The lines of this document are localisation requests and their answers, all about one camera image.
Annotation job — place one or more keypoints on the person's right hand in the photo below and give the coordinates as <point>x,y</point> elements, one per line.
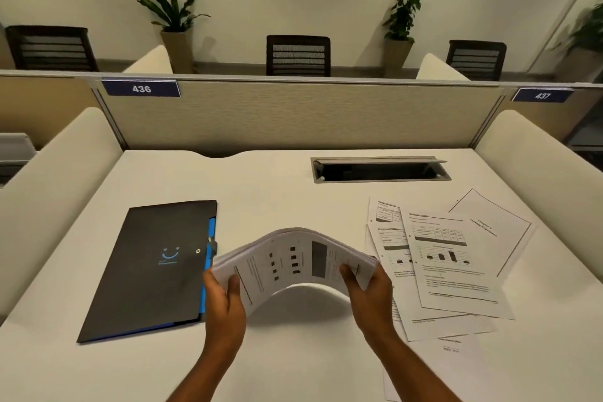
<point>374,305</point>

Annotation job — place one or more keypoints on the person's left hand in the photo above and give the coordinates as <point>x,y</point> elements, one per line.
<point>226,312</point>

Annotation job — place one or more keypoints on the person's left thumb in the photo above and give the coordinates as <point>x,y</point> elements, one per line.
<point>234,287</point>

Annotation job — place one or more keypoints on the person's right thumb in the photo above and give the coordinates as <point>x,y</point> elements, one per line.
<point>349,277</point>

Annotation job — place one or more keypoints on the bent stack of printed papers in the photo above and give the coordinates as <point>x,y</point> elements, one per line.
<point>292,260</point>

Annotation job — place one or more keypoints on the person's left forearm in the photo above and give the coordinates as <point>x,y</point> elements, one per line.
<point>207,373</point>

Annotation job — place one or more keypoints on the person's right forearm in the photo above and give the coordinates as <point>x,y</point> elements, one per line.
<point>410,368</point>

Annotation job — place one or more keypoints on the printed sheet with small chart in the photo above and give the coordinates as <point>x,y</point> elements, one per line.
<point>391,246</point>

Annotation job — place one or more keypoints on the printed sheet with table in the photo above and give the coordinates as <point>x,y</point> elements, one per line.
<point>382,211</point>

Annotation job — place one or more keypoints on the black folder with blue lining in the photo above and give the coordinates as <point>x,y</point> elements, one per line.
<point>150,269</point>

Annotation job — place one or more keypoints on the printed sheet with bar chart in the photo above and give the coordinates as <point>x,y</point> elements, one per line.
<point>454,269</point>

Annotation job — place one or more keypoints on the white sheet with sparse text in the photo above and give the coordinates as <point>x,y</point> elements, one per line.
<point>466,368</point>

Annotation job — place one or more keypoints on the white sheet with bordered title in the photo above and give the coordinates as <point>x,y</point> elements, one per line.
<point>499,232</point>

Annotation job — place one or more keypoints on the beige fabric partition panel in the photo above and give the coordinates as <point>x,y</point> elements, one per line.
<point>297,116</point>

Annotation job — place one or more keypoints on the cream side divider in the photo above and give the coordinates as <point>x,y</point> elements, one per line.
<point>52,189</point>
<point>546,180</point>
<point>150,61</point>
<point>438,69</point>

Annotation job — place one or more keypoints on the blue desk number label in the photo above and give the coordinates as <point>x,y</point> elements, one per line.
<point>541,95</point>
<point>141,88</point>

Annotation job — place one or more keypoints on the black mesh office chair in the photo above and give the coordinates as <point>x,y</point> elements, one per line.
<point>476,60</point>
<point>298,55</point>
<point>52,48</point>

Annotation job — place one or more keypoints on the small bushy potted plant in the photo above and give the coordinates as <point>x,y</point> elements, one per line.
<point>399,39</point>

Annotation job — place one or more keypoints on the tan partition panel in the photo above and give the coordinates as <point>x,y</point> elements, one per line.
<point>546,121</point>
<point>42,105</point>

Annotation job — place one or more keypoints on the grey desk cabinet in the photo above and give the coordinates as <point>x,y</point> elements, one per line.
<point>14,156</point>

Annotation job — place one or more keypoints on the tall leafy potted plant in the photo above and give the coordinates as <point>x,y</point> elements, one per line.
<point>176,34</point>

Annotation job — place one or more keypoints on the large potted plant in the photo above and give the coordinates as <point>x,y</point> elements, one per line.
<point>584,48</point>

